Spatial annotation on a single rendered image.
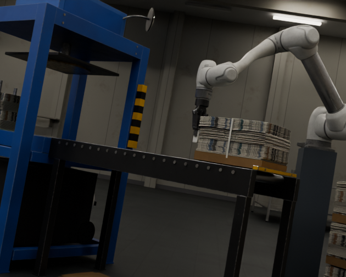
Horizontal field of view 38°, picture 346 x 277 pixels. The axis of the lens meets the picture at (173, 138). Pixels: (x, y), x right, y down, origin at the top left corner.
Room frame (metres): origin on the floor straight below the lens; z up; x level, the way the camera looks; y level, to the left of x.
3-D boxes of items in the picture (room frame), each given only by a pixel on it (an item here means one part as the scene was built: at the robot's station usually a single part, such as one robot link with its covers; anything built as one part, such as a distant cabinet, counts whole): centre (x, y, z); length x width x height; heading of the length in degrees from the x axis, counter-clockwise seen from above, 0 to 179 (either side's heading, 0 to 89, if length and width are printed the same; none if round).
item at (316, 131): (3.15, -0.91, 1.17); 0.18 x 0.16 x 0.22; 28
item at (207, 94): (2.70, -0.12, 1.16); 0.09 x 0.09 x 0.06
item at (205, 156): (2.59, -0.27, 0.83); 0.29 x 0.16 x 0.04; 143
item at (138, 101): (3.54, 0.28, 1.05); 0.05 x 0.05 x 0.45; 53
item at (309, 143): (3.16, -0.89, 1.03); 0.22 x 0.18 x 0.06; 85
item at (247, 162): (2.46, -0.44, 0.83); 0.29 x 0.16 x 0.04; 143
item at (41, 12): (2.88, 0.85, 0.77); 0.09 x 0.09 x 1.55; 53
